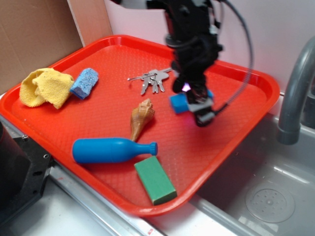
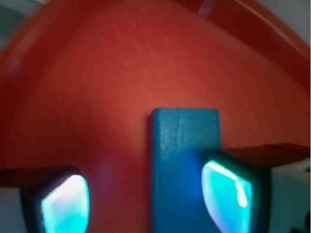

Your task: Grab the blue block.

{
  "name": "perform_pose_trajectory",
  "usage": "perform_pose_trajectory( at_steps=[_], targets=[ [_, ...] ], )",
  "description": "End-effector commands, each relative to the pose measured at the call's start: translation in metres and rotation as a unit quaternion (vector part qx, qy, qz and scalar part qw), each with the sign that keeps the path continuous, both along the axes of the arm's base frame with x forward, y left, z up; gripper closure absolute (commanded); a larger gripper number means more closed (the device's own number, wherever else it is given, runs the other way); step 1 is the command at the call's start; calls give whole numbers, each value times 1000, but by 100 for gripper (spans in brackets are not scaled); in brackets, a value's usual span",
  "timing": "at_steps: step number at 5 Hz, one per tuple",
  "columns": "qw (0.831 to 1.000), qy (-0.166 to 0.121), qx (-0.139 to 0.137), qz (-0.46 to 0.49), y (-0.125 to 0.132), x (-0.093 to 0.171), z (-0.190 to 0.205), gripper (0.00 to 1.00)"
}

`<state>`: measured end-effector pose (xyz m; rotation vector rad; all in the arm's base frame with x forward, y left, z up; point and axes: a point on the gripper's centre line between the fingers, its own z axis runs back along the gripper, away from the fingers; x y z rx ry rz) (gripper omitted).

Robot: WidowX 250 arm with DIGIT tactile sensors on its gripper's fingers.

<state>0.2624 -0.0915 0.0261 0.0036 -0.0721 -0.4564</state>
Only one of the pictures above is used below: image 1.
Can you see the brown conch seashell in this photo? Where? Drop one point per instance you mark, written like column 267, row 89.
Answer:
column 140, row 117

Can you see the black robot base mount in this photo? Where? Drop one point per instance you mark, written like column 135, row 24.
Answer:
column 24, row 166

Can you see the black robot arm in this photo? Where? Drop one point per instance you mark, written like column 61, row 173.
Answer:
column 184, row 18

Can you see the blue sponge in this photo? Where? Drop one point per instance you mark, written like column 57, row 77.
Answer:
column 84, row 83

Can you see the yellow cloth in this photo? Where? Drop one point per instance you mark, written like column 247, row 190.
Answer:
column 45, row 85

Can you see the sink drain cover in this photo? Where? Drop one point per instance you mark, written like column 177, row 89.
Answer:
column 269, row 203

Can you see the brown cardboard panel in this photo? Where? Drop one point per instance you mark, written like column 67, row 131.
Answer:
column 37, row 33

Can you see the silver key bunch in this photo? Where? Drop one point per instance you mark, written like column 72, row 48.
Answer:
column 153, row 78

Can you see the grey sink basin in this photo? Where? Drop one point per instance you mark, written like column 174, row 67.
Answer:
column 260, row 158

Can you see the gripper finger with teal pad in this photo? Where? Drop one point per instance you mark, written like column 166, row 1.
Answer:
column 181, row 84
column 204, row 117

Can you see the green rectangular block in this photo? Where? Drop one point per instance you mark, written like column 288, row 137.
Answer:
column 156, row 182

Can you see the grey sink faucet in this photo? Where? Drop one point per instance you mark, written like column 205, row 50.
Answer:
column 298, row 106

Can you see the blue rectangular block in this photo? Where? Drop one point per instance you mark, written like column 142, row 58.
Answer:
column 180, row 104

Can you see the blue plastic bottle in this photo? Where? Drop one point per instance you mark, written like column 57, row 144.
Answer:
column 109, row 150

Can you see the red plastic tray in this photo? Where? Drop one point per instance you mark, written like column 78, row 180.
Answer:
column 116, row 108

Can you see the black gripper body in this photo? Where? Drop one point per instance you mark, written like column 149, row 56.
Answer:
column 192, row 56

